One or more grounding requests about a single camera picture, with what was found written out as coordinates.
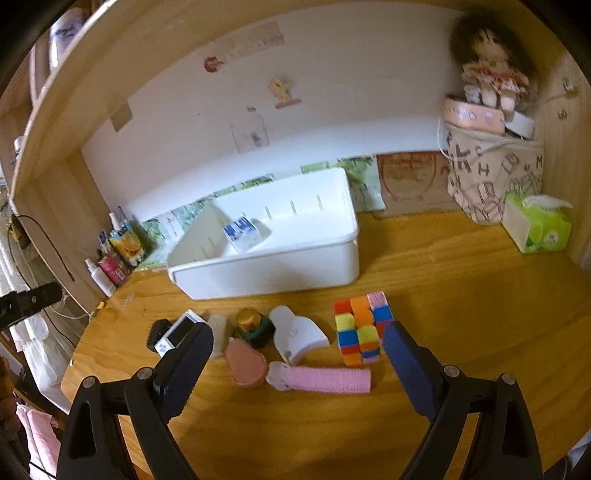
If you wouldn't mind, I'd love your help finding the pink ridged tube case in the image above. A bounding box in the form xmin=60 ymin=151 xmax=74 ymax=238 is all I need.
xmin=266 ymin=362 xmax=372 ymax=394

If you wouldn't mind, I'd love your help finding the white spray bottle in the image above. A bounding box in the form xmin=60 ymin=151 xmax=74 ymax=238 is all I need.
xmin=85 ymin=258 xmax=116 ymax=297

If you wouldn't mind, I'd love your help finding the pink can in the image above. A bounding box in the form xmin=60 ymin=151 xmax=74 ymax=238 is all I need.
xmin=98 ymin=252 xmax=127 ymax=287

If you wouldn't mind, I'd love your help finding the orange juice carton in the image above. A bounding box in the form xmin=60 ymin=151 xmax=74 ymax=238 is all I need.
xmin=109 ymin=221 xmax=145 ymax=268

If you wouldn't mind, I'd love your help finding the white screen gadget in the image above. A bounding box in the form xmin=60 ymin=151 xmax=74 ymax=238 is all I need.
xmin=155 ymin=310 xmax=205 ymax=358

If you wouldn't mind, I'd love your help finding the black small device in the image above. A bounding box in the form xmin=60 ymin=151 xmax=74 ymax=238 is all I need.
xmin=146 ymin=319 xmax=172 ymax=352

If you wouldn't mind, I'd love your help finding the beige plastic box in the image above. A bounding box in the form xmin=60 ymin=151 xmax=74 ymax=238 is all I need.
xmin=207 ymin=314 xmax=231 ymax=359

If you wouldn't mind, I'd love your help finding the multicolour rubik's cube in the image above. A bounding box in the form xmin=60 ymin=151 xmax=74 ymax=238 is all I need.
xmin=334 ymin=291 xmax=394 ymax=368

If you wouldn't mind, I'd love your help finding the green bottle with gold cap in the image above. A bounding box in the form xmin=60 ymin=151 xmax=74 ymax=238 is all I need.
xmin=233 ymin=307 xmax=276 ymax=349

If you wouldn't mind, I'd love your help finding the green tissue pack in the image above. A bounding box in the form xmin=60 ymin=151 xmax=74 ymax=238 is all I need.
xmin=502 ymin=193 xmax=573 ymax=254

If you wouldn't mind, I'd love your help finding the white curved plastic piece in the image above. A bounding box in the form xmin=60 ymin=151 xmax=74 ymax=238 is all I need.
xmin=269 ymin=305 xmax=329 ymax=366

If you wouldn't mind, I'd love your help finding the blue white small carton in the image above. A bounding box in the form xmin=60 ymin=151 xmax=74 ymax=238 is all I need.
xmin=223 ymin=216 xmax=263 ymax=253

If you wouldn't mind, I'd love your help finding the patterned fabric bag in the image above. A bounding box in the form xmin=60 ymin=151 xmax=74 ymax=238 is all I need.
xmin=443 ymin=123 xmax=544 ymax=225

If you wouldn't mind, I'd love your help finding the white plastic storage bin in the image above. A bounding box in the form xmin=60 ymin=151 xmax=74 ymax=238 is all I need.
xmin=166 ymin=168 xmax=360 ymax=300

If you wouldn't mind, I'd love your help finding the pink round tin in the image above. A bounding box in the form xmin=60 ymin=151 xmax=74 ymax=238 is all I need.
xmin=443 ymin=96 xmax=505 ymax=135

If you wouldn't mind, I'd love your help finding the rag doll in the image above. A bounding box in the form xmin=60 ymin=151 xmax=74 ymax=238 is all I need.
xmin=450 ymin=13 xmax=536 ymax=115

